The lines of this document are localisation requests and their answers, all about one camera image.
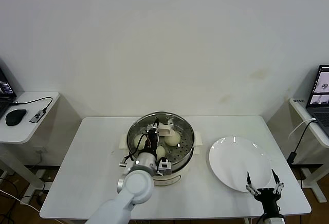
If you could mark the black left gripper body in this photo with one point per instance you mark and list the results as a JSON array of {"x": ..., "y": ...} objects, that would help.
[{"x": 152, "y": 141}]

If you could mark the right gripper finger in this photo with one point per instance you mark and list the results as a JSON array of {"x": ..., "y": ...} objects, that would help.
[
  {"x": 250, "y": 184},
  {"x": 278, "y": 185}
]

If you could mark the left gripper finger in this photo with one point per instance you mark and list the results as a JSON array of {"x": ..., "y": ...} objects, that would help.
[
  {"x": 155, "y": 126},
  {"x": 149, "y": 132}
]

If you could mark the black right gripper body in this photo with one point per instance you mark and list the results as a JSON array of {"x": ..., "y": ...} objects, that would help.
[{"x": 266, "y": 198}]

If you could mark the white steamed baozi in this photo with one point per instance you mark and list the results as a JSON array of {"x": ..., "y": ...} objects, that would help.
[
  {"x": 138, "y": 141},
  {"x": 161, "y": 152},
  {"x": 172, "y": 139}
]

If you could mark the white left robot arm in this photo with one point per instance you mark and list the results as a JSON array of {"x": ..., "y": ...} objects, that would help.
[{"x": 136, "y": 185}]

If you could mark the stainless steel steamer basket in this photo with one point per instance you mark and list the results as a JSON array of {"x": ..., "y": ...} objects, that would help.
[{"x": 182, "y": 154}]

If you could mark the white round plate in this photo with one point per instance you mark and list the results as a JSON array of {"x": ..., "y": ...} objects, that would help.
[{"x": 239, "y": 162}]

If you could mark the white side desk with label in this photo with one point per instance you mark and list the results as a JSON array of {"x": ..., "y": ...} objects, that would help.
[{"x": 300, "y": 111}]

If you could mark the small grey usb hub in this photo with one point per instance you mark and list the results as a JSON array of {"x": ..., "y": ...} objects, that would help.
[{"x": 37, "y": 116}]

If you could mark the white side desk with mouse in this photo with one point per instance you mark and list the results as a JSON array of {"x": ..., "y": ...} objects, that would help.
[{"x": 25, "y": 134}]

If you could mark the black computer mouse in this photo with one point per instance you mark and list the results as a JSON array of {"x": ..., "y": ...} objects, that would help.
[{"x": 16, "y": 117}]

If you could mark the black laptop with dark screen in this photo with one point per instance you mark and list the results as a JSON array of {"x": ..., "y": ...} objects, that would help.
[{"x": 5, "y": 88}]

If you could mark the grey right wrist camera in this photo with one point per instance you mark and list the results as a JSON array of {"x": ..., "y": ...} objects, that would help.
[{"x": 276, "y": 221}]

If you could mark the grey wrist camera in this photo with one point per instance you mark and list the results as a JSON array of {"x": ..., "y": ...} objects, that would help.
[
  {"x": 276, "y": 221},
  {"x": 164, "y": 167}
]

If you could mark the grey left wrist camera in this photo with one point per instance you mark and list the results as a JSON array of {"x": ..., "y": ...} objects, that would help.
[{"x": 164, "y": 167}]

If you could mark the grey laptop showing camera views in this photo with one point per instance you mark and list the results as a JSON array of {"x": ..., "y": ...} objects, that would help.
[{"x": 320, "y": 88}]

